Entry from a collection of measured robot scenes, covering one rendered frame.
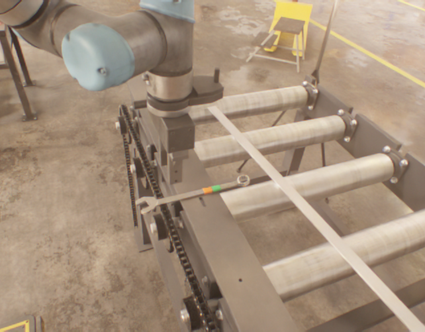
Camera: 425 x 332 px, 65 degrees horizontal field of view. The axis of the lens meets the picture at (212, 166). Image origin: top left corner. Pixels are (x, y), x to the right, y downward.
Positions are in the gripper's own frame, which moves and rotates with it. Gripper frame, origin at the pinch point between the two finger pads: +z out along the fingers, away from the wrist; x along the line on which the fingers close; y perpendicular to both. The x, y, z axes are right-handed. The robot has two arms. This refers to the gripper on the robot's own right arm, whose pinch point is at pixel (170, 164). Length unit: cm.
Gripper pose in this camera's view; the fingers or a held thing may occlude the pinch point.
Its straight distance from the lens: 66.4
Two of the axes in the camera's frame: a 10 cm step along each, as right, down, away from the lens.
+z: -0.7, 7.5, 6.5
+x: 3.8, 6.3, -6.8
